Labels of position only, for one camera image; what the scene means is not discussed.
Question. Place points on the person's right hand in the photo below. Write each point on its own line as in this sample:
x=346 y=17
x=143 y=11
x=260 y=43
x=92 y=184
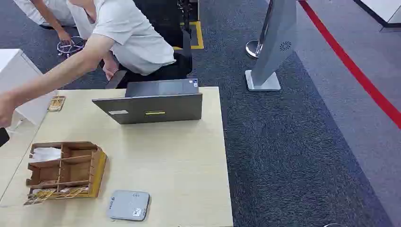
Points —
x=5 y=108

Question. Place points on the person's left hand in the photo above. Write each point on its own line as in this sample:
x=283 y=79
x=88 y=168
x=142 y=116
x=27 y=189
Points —
x=110 y=66

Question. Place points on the person in pale shirt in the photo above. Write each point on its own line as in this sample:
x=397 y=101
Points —
x=131 y=34

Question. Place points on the golden printed cards stack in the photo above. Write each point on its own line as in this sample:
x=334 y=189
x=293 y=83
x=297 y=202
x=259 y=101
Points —
x=53 y=195

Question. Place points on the white cards stack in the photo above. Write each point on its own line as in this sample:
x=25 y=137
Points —
x=47 y=154

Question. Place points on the chrome round stand base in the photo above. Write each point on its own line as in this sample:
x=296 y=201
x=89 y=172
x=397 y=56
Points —
x=252 y=48

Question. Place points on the white platform with dark edge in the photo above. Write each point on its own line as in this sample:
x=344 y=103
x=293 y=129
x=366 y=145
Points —
x=382 y=11

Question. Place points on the crouching person's hand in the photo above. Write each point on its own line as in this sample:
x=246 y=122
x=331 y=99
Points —
x=65 y=36

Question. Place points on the white cabinet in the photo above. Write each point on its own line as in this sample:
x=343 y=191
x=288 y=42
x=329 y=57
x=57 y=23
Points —
x=18 y=75

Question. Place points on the wooden card box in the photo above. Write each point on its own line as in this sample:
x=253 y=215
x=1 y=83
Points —
x=78 y=169

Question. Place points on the grey card reader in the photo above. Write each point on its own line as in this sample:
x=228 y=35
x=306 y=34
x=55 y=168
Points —
x=128 y=205

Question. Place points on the crouching person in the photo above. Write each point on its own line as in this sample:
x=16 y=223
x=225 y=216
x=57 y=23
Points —
x=47 y=11

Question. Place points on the grey laptop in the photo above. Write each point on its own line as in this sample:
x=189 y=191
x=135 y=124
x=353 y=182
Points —
x=150 y=106

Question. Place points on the black office chair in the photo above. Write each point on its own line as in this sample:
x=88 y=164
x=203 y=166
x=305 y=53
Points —
x=175 y=64

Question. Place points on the red floor tape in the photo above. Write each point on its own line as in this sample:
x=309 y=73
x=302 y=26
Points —
x=354 y=69

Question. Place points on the yellow floor tape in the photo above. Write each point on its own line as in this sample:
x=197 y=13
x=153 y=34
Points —
x=198 y=36

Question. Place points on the grey standing kiosk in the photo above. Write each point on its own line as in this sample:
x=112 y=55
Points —
x=275 y=40

